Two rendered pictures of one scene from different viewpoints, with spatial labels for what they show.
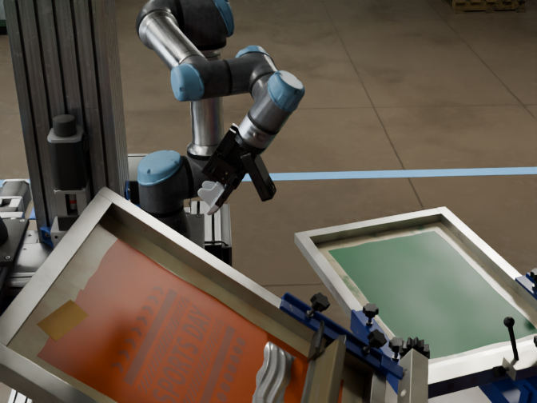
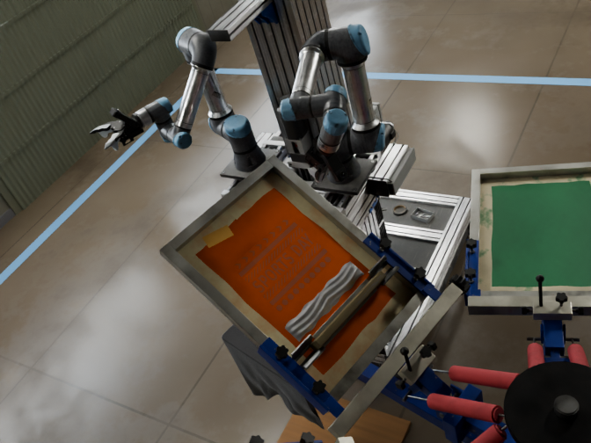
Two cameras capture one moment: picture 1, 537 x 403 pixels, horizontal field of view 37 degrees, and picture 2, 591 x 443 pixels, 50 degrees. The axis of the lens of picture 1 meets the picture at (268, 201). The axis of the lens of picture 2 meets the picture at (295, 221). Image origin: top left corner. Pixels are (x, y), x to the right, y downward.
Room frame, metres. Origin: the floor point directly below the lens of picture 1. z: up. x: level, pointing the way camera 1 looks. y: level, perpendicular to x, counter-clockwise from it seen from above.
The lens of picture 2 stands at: (0.14, -1.09, 2.90)
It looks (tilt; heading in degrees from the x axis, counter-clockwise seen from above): 39 degrees down; 45
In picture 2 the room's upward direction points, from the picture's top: 19 degrees counter-clockwise
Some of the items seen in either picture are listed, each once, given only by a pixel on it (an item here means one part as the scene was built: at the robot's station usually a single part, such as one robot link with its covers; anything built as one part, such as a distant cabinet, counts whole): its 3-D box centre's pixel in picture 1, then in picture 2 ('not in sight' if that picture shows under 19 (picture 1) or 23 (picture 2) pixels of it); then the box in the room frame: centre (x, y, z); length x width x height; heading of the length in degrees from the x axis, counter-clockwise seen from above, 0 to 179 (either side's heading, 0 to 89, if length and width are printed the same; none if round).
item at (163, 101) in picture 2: not in sight; (158, 110); (1.66, 1.00, 1.65); 0.11 x 0.08 x 0.09; 158
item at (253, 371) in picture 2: not in sight; (277, 390); (1.08, 0.28, 0.74); 0.46 x 0.04 x 0.42; 80
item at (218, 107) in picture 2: not in sight; (210, 85); (1.90, 0.91, 1.63); 0.15 x 0.12 x 0.55; 68
